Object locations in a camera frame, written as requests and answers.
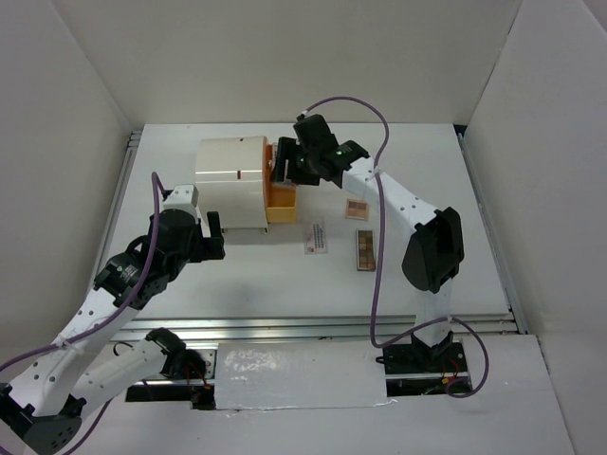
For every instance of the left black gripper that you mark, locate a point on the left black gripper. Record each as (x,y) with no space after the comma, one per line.
(209,247)

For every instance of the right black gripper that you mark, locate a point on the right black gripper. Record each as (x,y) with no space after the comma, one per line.
(285,150)

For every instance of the cream round drawer cabinet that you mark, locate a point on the cream round drawer cabinet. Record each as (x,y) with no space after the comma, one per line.
(230,178)

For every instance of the clear sticker pack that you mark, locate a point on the clear sticker pack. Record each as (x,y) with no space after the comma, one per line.
(315,241)
(287,182)

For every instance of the pink square eyeshadow palette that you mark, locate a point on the pink square eyeshadow palette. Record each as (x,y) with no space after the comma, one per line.
(357,210)

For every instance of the long brown eyeshadow palette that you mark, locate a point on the long brown eyeshadow palette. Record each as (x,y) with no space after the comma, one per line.
(366,256)

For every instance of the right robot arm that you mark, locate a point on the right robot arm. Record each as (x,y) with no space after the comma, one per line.
(433,237)

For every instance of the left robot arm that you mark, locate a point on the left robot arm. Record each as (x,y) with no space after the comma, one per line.
(47,403)

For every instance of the white taped cover plate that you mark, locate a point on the white taped cover plate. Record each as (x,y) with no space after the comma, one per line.
(299,375)

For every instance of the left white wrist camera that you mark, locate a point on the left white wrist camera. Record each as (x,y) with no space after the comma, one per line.
(181,197)

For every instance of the left aluminium side rail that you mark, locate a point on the left aluminium side rail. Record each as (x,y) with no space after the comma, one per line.
(127,163)

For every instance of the aluminium front rail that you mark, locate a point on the aluminium front rail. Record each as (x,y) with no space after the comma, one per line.
(291,329)

